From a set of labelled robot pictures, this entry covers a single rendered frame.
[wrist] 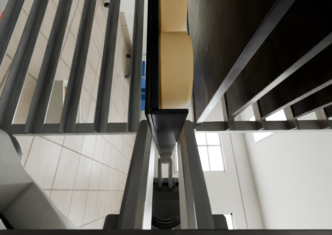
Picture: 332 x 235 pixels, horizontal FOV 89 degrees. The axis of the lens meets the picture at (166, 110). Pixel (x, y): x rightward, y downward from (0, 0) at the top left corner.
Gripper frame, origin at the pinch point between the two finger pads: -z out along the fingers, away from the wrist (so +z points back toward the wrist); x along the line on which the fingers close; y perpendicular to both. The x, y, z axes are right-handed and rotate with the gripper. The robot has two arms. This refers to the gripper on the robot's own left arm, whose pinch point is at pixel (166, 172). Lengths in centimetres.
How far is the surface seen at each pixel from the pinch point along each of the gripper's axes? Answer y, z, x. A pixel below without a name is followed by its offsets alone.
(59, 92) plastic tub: -50, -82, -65
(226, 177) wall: -397, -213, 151
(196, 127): -26.2, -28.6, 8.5
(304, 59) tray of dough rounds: -0.9, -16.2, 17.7
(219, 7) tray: 3.5, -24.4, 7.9
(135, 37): -10, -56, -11
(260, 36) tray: 3.1, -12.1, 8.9
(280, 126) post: -26, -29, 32
